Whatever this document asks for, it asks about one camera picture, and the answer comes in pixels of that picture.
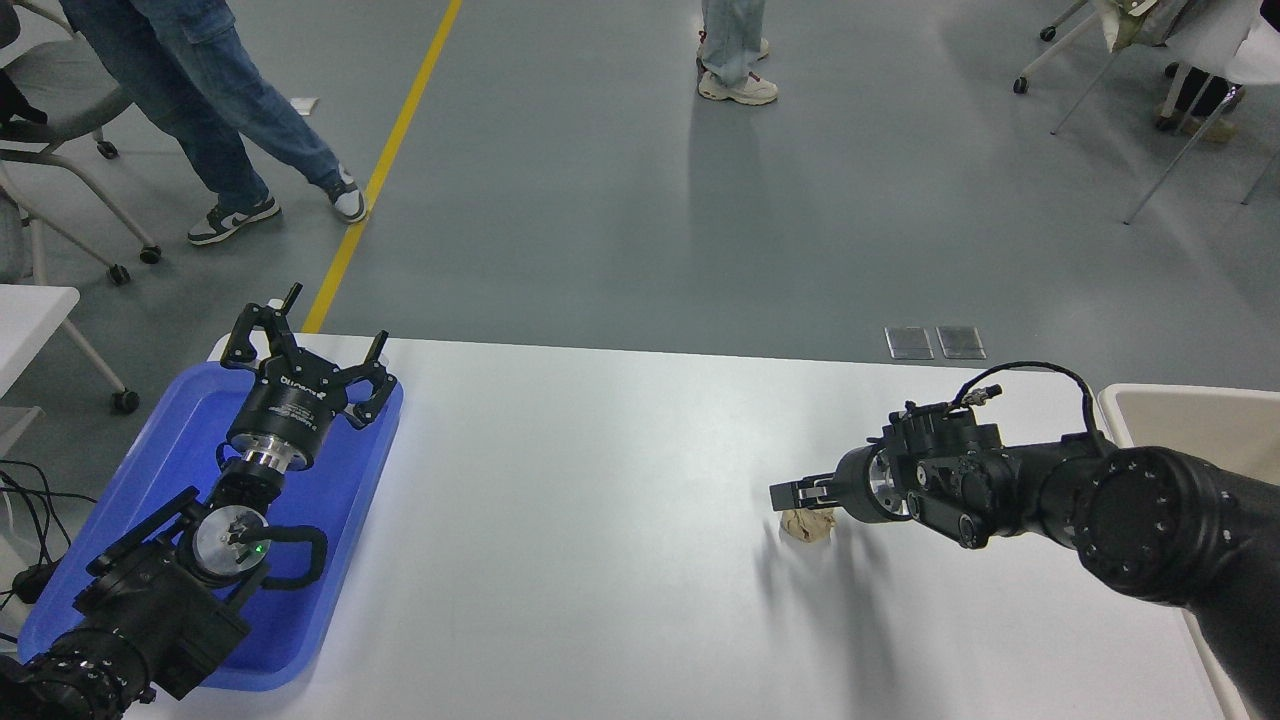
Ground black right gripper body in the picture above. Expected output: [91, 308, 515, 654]
[833, 446, 887, 524]

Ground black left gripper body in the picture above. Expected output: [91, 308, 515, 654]
[226, 352, 349, 471]

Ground tan paper ball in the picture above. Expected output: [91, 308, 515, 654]
[780, 506, 837, 545]

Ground blue plastic tray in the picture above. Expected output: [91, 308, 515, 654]
[18, 360, 405, 693]

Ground person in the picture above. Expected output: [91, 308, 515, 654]
[58, 0, 369, 247]
[696, 0, 779, 106]
[1155, 62, 1248, 143]

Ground small white side table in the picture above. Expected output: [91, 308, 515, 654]
[0, 285, 141, 415]

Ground grey wheeled chair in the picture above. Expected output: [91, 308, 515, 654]
[0, 0, 163, 286]

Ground large pale bin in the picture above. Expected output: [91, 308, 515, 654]
[1098, 384, 1280, 720]

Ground thin metal-legged chair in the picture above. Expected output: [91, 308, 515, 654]
[1050, 0, 1280, 226]

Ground white wheeled chair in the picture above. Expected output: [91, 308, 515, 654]
[1013, 0, 1101, 96]

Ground black cables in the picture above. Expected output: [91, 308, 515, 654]
[0, 460, 98, 641]

